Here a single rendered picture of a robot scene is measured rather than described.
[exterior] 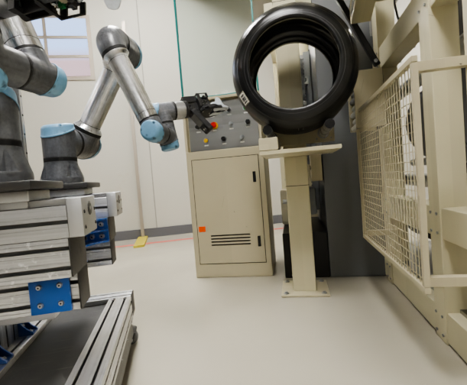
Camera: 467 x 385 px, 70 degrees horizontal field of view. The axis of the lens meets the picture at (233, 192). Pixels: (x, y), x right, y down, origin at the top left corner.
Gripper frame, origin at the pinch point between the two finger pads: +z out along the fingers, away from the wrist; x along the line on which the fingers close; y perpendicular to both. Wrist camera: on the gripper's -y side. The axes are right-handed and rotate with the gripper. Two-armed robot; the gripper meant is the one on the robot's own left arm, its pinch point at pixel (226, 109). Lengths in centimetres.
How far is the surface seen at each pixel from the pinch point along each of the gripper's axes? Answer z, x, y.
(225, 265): 21, 105, -63
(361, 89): 76, -12, -4
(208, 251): 14, 108, -50
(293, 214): 42, 38, -50
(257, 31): 20.7, -15.6, 28.3
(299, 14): 35, -28, 26
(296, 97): 55, 12, 9
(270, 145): 17.2, 2.3, -19.7
